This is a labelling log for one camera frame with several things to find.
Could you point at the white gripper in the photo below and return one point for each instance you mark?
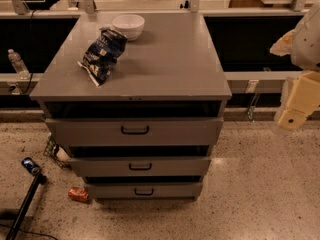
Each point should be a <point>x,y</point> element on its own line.
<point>307,47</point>

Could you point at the grey top drawer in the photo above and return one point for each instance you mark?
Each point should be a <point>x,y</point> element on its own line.
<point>121,132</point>

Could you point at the grey drawer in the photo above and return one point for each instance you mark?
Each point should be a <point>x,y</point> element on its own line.
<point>140,191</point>
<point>121,132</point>
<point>140,166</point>

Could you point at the grey middle drawer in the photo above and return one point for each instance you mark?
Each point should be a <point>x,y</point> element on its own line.
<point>140,166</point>

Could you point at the grey drawer cabinet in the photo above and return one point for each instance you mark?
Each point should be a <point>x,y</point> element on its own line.
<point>171,72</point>

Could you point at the grey bottom drawer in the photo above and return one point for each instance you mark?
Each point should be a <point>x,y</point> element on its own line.
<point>140,191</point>

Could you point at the white bowl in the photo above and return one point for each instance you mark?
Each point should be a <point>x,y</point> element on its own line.
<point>131,25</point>

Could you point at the blue crumpled chip bag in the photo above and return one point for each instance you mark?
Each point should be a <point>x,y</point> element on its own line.
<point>102,55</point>

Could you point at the orange soda can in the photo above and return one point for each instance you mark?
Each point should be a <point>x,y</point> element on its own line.
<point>78,194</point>

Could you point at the clear plastic water bottle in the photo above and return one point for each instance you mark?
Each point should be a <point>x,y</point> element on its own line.
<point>18,64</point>

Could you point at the blue soda can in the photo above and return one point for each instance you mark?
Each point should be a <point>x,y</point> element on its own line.
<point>30,166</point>

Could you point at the wire basket on floor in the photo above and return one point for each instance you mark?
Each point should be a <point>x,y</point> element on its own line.
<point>56,153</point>

